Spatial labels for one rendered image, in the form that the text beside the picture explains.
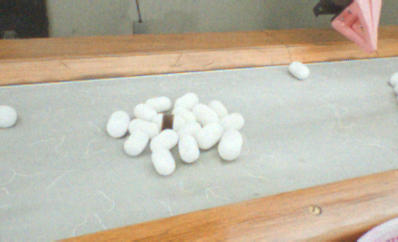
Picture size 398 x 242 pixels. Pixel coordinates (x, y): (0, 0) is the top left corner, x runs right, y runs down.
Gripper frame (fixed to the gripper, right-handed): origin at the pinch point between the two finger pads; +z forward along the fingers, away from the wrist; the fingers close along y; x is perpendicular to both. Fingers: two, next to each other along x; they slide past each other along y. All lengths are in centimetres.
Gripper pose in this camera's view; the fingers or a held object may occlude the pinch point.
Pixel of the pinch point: (370, 47)
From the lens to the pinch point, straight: 67.3
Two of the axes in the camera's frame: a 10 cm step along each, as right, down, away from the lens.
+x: -3.0, 3.7, 8.8
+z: 2.5, 9.2, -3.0
